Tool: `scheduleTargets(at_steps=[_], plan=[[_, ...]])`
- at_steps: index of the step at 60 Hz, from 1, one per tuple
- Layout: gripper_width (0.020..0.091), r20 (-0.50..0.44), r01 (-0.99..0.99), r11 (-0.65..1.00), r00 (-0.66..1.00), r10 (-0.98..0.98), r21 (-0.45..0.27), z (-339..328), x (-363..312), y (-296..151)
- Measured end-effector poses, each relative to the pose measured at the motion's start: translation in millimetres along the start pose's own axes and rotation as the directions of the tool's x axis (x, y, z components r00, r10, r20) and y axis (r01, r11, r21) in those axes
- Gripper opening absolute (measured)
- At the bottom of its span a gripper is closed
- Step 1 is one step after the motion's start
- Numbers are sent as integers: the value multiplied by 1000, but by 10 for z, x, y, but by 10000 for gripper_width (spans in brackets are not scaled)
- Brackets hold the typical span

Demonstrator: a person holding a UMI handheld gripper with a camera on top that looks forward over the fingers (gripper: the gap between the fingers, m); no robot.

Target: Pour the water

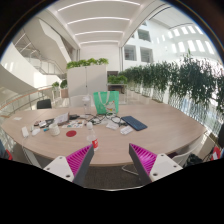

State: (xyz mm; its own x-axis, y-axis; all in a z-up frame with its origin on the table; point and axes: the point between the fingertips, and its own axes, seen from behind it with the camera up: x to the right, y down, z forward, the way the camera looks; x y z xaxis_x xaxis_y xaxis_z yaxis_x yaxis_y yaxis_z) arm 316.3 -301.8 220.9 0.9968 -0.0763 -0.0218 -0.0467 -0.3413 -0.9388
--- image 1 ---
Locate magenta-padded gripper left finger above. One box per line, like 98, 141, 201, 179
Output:
43, 144, 95, 188

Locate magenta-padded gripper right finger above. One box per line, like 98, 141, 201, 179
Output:
128, 142, 184, 186

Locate clear plastic water bottle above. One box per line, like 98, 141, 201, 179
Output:
87, 121, 100, 152

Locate clear plastic packet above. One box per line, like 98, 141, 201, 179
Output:
119, 125, 134, 136

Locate colourful sticker sheet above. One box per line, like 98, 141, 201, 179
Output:
61, 120, 86, 130

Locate white chair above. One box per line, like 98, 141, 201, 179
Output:
171, 134, 205, 168
69, 94, 84, 108

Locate open paper booklet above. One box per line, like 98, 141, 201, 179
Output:
53, 112, 70, 126

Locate white paper card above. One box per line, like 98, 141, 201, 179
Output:
105, 120, 120, 131

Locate clear shaker bottle white lid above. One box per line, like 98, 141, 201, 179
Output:
82, 94, 93, 115

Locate white power strip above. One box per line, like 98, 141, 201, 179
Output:
21, 126, 30, 139

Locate green tote bag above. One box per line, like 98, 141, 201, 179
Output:
92, 90, 120, 116

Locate black office chair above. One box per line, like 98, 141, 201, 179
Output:
36, 98, 53, 110

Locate red and black chair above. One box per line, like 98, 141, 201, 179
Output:
0, 139, 14, 161

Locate small potted plants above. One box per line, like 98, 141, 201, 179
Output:
51, 79, 69, 99

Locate white cabinet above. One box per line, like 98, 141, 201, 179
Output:
66, 64, 108, 98

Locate planter shelf with plants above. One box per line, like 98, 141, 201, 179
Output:
107, 74, 129, 94

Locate row of green hedge plants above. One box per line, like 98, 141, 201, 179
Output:
123, 49, 224, 114

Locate green plants atop cabinet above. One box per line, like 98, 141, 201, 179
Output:
65, 57, 110, 70

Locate tangled black cables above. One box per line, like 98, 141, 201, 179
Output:
84, 113, 126, 127

